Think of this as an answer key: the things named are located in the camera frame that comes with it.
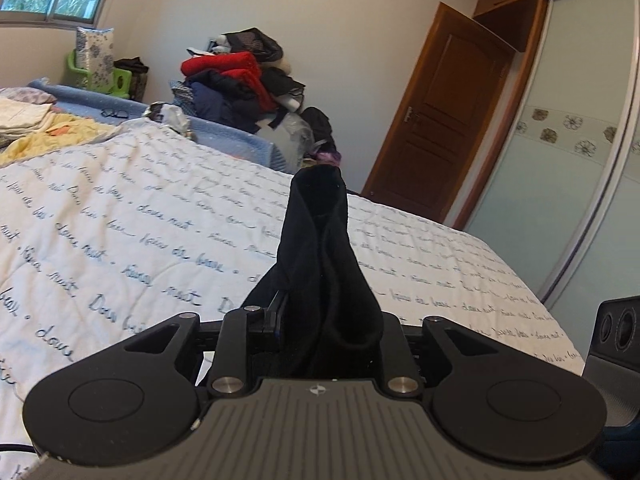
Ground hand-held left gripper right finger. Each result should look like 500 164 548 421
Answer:
374 310 482 397

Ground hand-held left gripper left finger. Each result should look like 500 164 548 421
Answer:
122 292 291 401

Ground black pants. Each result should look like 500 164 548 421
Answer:
240 165 387 382

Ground white script-printed bedspread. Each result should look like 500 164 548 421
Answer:
0 119 587 480

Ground frosted sliding wardrobe door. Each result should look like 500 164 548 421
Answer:
464 0 640 361

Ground purple cloth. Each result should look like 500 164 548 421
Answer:
311 149 344 168

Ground blue blanket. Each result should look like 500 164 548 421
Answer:
26 77 295 177

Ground clear plastic bag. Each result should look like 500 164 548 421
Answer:
277 110 317 168

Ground wooden door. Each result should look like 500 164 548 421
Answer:
362 2 517 229

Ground black garment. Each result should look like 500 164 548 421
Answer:
299 106 337 155

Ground patterned crumpled cloth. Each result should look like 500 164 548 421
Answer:
142 102 197 139

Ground navy garment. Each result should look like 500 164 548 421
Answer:
189 70 262 134

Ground yellow cloth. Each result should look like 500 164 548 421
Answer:
0 112 125 167

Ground red garment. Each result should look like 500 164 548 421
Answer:
180 52 279 112

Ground green plastic stool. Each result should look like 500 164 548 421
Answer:
66 50 133 102

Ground dark bag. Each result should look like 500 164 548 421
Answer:
114 57 151 104

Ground black mesh bag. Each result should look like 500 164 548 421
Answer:
219 27 286 64

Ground floral bed sheet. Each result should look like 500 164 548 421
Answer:
0 87 57 137

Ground floral pillow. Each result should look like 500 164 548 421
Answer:
75 26 117 93

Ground wooden overhead cabinet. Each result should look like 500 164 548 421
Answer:
472 0 637 54

